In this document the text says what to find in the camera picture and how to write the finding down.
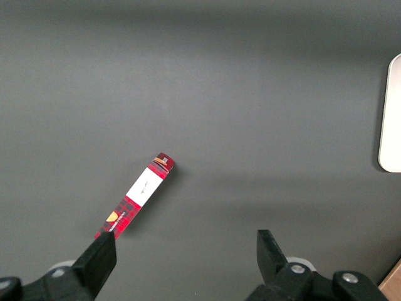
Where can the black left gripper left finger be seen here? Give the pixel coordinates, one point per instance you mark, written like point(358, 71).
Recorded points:
point(94, 266)

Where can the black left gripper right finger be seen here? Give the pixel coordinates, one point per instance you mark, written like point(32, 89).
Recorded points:
point(272, 260)

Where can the red plaid carton box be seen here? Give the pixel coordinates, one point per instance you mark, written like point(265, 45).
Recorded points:
point(142, 189)

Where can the beige rectangular tray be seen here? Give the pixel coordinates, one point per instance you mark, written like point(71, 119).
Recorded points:
point(391, 119)

